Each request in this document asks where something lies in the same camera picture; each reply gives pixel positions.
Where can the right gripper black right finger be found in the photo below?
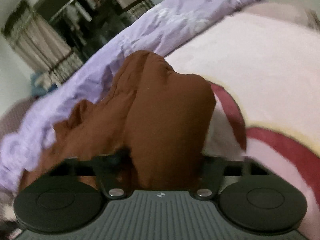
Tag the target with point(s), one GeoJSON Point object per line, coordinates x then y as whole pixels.
{"type": "Point", "coordinates": [250, 196]}

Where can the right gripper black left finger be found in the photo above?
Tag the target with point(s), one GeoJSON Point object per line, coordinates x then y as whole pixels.
{"type": "Point", "coordinates": [72, 194]}

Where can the brown garment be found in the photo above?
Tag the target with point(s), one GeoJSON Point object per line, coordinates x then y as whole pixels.
{"type": "Point", "coordinates": [161, 116]}

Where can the red and white garment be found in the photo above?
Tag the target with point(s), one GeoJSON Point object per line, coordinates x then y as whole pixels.
{"type": "Point", "coordinates": [299, 154]}

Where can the mauve quilted headboard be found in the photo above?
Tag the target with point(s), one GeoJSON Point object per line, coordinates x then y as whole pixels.
{"type": "Point", "coordinates": [12, 118]}

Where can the pile of plush toys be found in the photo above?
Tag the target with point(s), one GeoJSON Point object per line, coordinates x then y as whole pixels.
{"type": "Point", "coordinates": [43, 83]}

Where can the pink bed sheet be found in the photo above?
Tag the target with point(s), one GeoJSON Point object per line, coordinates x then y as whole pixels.
{"type": "Point", "coordinates": [271, 69]}

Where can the striped beige curtain left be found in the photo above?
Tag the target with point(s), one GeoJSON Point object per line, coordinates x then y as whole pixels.
{"type": "Point", "coordinates": [38, 44]}

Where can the purple duvet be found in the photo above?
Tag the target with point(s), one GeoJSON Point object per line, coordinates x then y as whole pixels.
{"type": "Point", "coordinates": [161, 30]}

